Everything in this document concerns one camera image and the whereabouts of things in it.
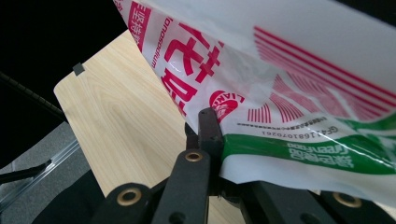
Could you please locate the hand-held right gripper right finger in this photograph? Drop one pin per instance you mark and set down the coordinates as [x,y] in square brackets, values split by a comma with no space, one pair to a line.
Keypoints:
[274,205]

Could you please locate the gray tape piece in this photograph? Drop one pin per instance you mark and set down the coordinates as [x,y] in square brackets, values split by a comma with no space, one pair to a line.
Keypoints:
[78,69]

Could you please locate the clear red-printed plastic bag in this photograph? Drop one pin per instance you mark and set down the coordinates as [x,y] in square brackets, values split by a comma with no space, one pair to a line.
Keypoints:
[280,77]

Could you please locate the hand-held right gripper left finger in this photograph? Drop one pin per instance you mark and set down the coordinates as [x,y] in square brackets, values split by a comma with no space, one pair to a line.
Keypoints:
[186,186]

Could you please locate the black metal bar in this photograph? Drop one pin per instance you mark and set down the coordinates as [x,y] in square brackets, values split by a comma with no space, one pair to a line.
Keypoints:
[18,175]

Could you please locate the aluminium floor rail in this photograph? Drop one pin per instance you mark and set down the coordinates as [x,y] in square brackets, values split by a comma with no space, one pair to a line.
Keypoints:
[62,155]

